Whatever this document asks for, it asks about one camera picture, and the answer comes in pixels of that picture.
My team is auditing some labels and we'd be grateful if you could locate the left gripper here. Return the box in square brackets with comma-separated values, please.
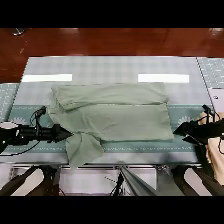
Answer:
[46, 123, 73, 144]

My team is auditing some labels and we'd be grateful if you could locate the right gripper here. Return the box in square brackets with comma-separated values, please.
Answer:
[172, 120, 207, 146]

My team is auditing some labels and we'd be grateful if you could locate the pale green T-shirt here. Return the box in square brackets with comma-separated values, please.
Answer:
[47, 82, 176, 169]

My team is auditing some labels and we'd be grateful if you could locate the black cable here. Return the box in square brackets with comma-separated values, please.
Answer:
[104, 171, 126, 197]
[0, 139, 42, 157]

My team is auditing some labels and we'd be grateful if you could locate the silver frame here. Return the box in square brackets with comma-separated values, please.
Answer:
[0, 162, 224, 197]

